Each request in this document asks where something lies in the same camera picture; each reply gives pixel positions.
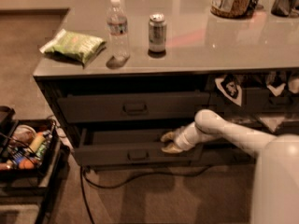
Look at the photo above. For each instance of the green chip bag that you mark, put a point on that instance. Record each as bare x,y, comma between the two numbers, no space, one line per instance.
77,46

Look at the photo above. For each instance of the grey counter cabinet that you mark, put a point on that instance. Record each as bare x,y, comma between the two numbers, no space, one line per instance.
199,48

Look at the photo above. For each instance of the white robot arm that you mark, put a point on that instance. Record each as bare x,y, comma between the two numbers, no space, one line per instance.
275,196

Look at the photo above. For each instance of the clear plastic water bottle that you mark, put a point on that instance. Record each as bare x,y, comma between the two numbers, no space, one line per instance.
117,25

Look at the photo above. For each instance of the silver soda can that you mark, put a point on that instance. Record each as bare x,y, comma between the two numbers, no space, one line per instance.
157,32

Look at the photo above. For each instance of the dark glass pitcher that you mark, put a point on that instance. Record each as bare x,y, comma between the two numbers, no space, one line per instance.
286,8

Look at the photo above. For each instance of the black bin of items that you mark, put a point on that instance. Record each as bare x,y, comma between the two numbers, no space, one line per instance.
27,147

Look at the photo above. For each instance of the large popcorn jar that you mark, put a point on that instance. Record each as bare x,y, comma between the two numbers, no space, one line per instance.
229,8

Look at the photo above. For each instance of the grey drawer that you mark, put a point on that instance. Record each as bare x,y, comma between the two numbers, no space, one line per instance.
128,147
273,125
255,101
224,155
132,106

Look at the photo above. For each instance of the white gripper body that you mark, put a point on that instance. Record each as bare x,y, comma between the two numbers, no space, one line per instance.
180,138

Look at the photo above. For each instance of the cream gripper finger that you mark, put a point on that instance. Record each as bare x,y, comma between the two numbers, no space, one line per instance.
172,148
167,137

